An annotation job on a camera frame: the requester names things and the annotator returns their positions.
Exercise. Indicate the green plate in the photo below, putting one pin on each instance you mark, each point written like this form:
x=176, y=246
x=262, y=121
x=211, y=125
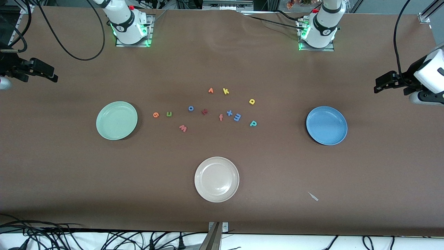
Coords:
x=116, y=121

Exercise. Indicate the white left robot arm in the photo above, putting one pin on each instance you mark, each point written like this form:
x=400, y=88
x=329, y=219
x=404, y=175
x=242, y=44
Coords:
x=324, y=27

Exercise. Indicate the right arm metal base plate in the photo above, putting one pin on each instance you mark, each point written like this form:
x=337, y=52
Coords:
x=133, y=45

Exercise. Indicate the aluminium frame profile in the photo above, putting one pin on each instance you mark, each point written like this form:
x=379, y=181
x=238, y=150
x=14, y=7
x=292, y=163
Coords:
x=15, y=34
x=425, y=16

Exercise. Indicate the orange object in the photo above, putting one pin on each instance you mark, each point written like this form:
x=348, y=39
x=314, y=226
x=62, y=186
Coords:
x=290, y=4

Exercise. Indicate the teal foam letter p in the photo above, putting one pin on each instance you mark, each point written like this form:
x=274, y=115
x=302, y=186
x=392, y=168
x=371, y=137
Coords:
x=255, y=122

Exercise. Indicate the grey metal rail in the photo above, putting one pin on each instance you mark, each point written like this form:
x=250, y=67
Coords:
x=225, y=5

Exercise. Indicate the brown paper table cover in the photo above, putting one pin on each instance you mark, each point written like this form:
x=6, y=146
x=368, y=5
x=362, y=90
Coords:
x=277, y=166

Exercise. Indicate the grey tape scrap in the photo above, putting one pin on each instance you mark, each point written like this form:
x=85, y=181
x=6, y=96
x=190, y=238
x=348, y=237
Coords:
x=313, y=197

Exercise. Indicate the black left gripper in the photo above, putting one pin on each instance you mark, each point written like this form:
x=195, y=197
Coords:
x=404, y=81

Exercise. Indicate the beige plate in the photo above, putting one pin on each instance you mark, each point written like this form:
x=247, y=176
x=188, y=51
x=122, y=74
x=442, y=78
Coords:
x=216, y=179

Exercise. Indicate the blue plate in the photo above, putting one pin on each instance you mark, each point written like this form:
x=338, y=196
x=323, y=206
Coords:
x=326, y=125

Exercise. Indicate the blue foam letter m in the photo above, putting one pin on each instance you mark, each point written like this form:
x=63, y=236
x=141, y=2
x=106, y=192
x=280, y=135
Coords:
x=237, y=117

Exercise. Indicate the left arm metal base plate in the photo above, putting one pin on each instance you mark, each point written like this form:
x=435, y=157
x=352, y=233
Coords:
x=315, y=49

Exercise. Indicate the metal bracket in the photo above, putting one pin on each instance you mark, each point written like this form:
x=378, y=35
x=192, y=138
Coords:
x=215, y=239

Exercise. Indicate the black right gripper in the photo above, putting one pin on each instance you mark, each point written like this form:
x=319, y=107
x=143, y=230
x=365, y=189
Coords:
x=9, y=66

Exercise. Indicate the pink foam letter w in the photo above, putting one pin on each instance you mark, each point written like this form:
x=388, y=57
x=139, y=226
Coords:
x=183, y=128

